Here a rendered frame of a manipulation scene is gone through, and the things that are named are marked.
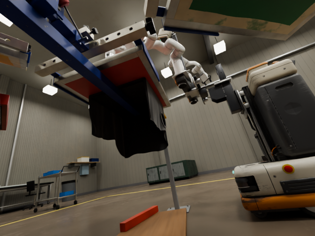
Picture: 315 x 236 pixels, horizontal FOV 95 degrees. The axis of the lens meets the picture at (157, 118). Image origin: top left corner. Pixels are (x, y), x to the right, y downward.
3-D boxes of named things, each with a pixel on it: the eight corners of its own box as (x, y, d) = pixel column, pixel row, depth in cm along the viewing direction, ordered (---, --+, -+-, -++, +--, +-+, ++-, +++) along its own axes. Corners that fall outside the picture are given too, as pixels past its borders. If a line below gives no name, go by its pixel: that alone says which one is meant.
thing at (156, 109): (160, 142, 128) (153, 106, 141) (169, 140, 126) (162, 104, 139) (140, 130, 86) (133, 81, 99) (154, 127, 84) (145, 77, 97)
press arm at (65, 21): (79, 53, 76) (79, 46, 78) (89, 49, 75) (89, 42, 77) (48, 24, 61) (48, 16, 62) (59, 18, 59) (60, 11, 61)
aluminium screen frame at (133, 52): (120, 120, 159) (119, 117, 161) (171, 106, 148) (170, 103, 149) (53, 83, 88) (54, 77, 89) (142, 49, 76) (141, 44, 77)
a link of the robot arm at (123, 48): (123, 53, 120) (126, 44, 112) (124, 63, 116) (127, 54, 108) (104, 48, 112) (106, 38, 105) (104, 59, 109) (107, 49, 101)
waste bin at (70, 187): (80, 198, 585) (80, 179, 611) (66, 201, 537) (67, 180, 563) (71, 199, 607) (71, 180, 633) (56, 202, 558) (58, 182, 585)
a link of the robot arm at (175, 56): (178, 69, 149) (175, 57, 154) (186, 60, 138) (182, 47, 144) (170, 67, 144) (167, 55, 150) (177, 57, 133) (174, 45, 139)
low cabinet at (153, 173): (198, 175, 658) (194, 159, 682) (190, 179, 522) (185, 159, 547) (163, 180, 724) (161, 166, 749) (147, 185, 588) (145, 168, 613)
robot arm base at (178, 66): (192, 77, 138) (188, 64, 144) (189, 69, 127) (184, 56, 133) (177, 83, 144) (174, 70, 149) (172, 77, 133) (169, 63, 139)
